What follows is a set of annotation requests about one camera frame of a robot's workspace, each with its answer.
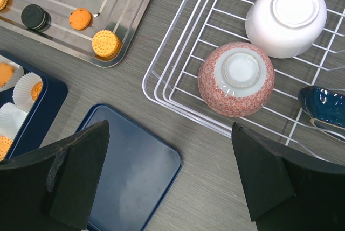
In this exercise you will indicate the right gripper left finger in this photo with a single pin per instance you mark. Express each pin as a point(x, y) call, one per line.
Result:
point(54, 187)

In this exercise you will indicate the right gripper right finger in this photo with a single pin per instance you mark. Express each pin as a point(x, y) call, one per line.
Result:
point(286, 189)

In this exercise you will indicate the orange swirl cookie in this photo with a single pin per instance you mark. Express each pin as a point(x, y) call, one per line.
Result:
point(36, 89)

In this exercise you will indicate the orange flower cookie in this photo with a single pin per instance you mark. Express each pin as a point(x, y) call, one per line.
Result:
point(6, 72)

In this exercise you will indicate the orange chip cookie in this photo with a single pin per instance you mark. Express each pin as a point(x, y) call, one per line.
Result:
point(80, 19)

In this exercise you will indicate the navy blue box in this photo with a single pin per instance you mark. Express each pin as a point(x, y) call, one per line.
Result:
point(39, 118)

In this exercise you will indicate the white paper cup middle-right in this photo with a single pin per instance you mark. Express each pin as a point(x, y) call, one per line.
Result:
point(12, 119)

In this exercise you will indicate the navy blue lid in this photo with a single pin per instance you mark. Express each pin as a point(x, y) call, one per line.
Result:
point(138, 171)

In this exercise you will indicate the dark blue ceramic spoon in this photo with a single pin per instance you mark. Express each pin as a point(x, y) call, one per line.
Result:
point(325, 108)

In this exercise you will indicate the white paper cup back-right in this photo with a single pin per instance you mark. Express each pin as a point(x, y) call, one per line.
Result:
point(22, 91)

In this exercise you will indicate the red patterned bowl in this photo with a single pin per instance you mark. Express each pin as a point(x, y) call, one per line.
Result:
point(236, 79)

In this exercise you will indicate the white paper cup back-left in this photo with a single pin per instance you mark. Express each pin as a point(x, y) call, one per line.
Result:
point(18, 73)

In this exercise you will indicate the steel baking tray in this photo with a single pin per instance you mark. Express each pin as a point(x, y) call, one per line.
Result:
point(96, 31)

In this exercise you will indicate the white bowl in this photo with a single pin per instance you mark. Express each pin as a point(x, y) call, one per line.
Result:
point(285, 28)

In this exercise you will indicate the black sandwich cookie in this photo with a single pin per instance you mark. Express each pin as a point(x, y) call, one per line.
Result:
point(34, 17)

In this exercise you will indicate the white wire dish rack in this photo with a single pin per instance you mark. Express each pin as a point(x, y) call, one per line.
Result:
point(201, 26)

